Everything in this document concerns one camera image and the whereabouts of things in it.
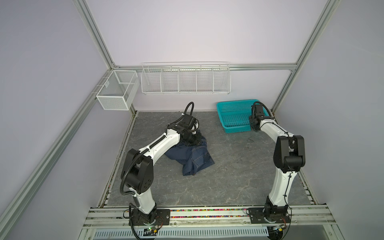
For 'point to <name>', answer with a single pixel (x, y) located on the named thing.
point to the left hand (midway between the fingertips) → (201, 143)
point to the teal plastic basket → (234, 115)
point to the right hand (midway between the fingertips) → (253, 120)
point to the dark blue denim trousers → (192, 158)
